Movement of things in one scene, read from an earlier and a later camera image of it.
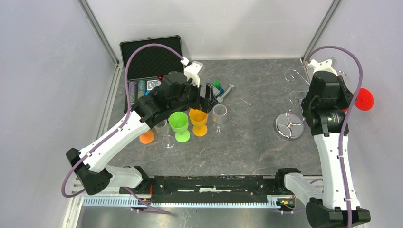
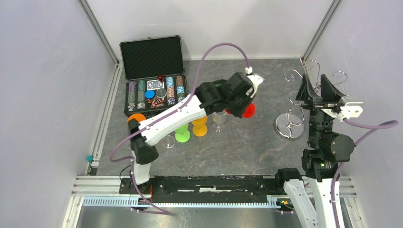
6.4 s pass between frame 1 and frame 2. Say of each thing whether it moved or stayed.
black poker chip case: stayed
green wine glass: stayed
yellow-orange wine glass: stayed
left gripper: moved
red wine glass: moved
